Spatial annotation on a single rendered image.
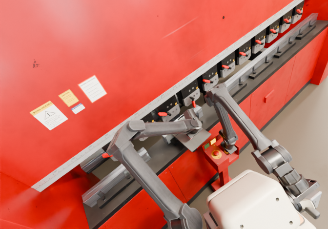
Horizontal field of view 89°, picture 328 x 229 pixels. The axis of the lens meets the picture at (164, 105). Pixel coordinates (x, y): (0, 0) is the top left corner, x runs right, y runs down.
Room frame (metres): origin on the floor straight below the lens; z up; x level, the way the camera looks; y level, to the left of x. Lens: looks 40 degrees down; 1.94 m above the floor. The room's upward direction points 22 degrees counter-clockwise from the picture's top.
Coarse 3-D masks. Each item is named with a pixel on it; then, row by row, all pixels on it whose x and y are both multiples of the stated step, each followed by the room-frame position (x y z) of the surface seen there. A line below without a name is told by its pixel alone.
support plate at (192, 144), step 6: (180, 120) 0.89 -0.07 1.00; (204, 132) 0.70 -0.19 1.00; (180, 138) 0.73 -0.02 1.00; (186, 138) 0.71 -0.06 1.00; (192, 138) 0.69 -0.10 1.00; (198, 138) 0.67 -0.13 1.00; (204, 138) 0.66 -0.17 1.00; (186, 144) 0.66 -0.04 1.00; (192, 144) 0.65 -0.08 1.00; (198, 144) 0.63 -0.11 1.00; (192, 150) 0.60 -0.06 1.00
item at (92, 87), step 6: (90, 78) 0.73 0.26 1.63; (96, 78) 0.74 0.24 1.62; (78, 84) 0.71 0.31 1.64; (84, 84) 0.72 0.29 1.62; (90, 84) 0.73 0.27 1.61; (96, 84) 0.73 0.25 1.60; (84, 90) 0.71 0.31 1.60; (90, 90) 0.72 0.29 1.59; (96, 90) 0.73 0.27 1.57; (102, 90) 0.74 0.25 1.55; (90, 96) 0.71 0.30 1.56; (96, 96) 0.72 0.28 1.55; (102, 96) 0.73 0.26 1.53
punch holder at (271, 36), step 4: (276, 20) 1.30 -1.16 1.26; (272, 24) 1.28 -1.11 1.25; (276, 24) 1.30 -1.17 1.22; (268, 28) 1.27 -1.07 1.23; (272, 28) 1.28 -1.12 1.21; (276, 28) 1.30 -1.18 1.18; (268, 32) 1.27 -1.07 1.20; (268, 36) 1.26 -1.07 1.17; (272, 36) 1.29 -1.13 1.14; (276, 36) 1.31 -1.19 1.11; (268, 40) 1.26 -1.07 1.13; (272, 40) 1.29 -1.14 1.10
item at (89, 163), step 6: (156, 120) 1.08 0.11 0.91; (102, 150) 0.91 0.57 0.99; (90, 156) 0.90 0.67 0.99; (96, 156) 0.88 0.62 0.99; (84, 162) 0.87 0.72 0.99; (90, 162) 0.85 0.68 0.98; (96, 162) 0.86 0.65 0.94; (102, 162) 0.87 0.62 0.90; (84, 168) 0.83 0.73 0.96; (90, 168) 0.84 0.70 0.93
